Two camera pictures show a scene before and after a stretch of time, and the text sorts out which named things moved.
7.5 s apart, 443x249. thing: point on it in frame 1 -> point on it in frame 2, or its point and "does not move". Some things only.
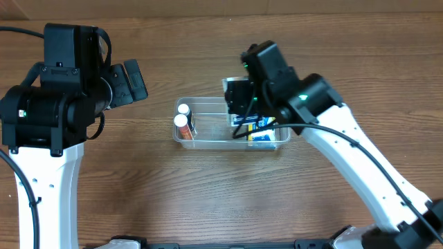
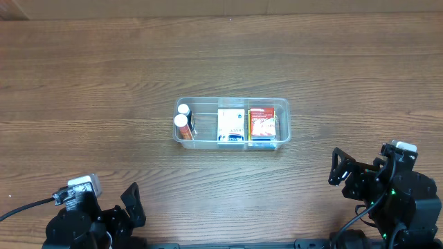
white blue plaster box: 239,120 -> 230,124
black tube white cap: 184,108 does not move
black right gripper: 238,98 -> 360,173
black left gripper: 122,86 -> 118,214
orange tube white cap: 181,121 does not move
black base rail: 300,244 does not move
